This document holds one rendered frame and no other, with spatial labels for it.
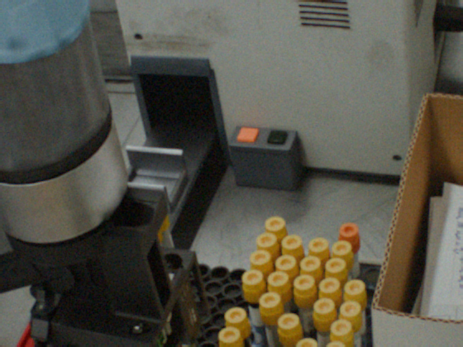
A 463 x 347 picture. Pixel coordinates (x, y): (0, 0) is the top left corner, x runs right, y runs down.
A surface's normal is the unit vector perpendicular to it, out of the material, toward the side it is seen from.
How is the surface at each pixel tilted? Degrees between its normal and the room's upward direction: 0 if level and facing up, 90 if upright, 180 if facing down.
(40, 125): 90
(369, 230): 0
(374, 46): 90
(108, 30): 90
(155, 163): 90
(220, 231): 0
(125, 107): 0
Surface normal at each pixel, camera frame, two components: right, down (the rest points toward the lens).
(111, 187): 0.85, 0.25
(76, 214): 0.47, 0.53
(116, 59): -0.30, 0.66
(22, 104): 0.19, 0.62
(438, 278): -0.17, -0.75
